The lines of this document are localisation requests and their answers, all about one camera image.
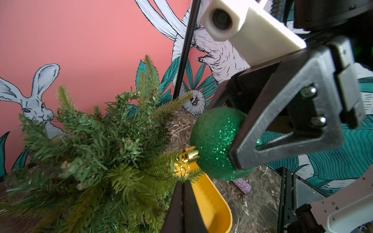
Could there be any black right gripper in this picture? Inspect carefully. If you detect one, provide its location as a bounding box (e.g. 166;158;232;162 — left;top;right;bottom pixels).
217;1;373;170

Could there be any black corner frame post right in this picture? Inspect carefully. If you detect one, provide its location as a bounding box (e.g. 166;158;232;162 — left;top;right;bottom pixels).
173;0;202;100

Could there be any small green christmas tree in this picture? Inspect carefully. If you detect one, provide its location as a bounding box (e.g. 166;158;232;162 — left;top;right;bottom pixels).
1;56;203;233

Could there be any yellow plastic tray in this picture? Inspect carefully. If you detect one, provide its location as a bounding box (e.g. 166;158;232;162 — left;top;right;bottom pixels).
191;174;233;233

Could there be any green glitter ball ornament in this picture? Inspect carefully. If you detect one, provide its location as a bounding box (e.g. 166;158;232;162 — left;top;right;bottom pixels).
179;107;257;182

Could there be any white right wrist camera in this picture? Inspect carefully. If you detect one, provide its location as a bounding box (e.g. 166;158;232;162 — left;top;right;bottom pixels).
201;1;307;66

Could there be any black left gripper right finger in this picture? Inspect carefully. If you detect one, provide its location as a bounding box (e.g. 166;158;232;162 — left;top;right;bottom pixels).
183;180;208;233

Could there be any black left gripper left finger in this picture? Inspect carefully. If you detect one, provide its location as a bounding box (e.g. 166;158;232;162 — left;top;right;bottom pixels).
161;181;184;233

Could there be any purple glitter tube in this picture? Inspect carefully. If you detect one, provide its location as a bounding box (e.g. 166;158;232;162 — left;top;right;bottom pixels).
232;178;252;195

